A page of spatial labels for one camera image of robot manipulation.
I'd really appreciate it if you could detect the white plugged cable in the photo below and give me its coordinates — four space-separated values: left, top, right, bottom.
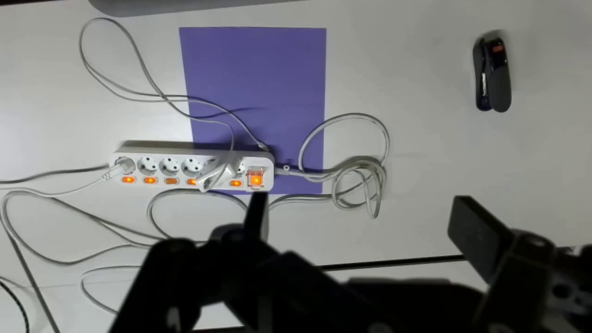
0 161 163 333

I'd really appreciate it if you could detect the purple paper sheet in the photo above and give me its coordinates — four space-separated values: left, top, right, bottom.
180 28 326 167

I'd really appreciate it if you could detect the white adapter cable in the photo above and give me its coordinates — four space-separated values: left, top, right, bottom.
78 15 269 163

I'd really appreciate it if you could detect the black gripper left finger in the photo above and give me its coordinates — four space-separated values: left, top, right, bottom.
245 193 269 241

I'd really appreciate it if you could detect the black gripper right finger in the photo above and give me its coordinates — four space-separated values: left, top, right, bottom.
448 197 515 284

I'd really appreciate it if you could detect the white power adapter plug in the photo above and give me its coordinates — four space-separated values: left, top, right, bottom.
197 154 243 193

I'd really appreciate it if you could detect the white power strip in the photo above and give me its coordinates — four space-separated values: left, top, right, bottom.
113 141 276 193

